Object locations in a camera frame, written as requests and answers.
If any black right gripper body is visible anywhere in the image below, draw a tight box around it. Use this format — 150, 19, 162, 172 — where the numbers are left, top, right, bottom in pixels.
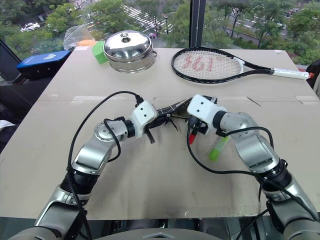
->
188, 115, 210, 131

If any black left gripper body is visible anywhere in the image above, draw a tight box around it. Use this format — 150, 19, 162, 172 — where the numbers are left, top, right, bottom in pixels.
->
142, 122, 161, 134

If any black grid pouch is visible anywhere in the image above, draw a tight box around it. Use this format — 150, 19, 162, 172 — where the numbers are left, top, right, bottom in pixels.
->
156, 95, 219, 132

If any green highlighter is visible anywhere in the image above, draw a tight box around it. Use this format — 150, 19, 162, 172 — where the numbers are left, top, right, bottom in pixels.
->
208, 135, 230, 163

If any steel pot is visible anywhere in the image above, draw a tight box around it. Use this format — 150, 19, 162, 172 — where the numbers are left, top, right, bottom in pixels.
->
106, 48, 158, 74

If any steel pot lid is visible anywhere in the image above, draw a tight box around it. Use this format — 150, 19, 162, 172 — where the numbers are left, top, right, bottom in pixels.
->
103, 30, 154, 63

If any dark window pillar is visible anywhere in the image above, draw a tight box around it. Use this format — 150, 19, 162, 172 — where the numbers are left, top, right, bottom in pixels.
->
189, 0, 207, 49

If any black white tennis racket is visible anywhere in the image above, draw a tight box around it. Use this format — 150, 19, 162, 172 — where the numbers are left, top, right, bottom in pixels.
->
171, 46, 311, 85

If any orange round object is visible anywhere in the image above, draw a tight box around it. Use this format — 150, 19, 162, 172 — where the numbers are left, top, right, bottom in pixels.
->
79, 39, 97, 48

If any clear plastic bag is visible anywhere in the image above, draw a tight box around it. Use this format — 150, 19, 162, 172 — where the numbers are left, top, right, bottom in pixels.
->
63, 24, 97, 51

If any blue flat box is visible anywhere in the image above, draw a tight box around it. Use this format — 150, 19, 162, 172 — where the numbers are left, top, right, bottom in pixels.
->
16, 49, 72, 81

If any white paper sheet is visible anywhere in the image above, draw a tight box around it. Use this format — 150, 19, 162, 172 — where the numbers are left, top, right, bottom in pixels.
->
0, 119, 16, 130

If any white car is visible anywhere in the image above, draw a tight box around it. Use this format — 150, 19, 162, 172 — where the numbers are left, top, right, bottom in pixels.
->
20, 22, 41, 33

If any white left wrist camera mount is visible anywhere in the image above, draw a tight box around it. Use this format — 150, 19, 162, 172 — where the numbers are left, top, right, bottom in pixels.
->
129, 99, 159, 140

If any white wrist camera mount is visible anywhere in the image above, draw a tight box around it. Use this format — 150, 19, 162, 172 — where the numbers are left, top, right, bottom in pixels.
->
129, 99, 159, 140
186, 94, 227, 135

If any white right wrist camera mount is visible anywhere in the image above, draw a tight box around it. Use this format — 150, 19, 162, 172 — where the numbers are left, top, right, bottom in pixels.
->
186, 94, 227, 135

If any short black left arm cable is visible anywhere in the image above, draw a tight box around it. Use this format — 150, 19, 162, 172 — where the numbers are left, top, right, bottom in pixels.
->
102, 118, 122, 163

